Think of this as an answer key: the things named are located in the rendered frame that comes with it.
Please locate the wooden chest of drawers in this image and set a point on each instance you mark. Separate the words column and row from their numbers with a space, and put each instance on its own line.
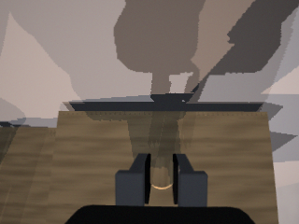
column 26, row 130

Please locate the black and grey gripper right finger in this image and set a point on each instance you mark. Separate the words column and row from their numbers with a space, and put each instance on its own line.
column 189, row 186

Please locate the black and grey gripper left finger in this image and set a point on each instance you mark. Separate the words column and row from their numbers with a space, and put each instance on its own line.
column 132, row 187

